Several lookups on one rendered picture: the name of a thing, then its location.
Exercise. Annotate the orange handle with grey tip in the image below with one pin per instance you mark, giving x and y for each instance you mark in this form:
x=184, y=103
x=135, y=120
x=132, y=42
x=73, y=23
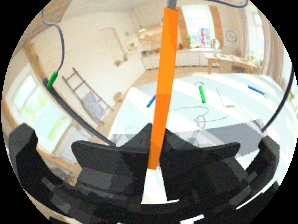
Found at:
x=165, y=82

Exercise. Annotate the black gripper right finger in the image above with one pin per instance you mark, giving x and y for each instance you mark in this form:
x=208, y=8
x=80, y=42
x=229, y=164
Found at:
x=180, y=161

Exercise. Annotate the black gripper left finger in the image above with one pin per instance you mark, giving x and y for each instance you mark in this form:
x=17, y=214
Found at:
x=129, y=160

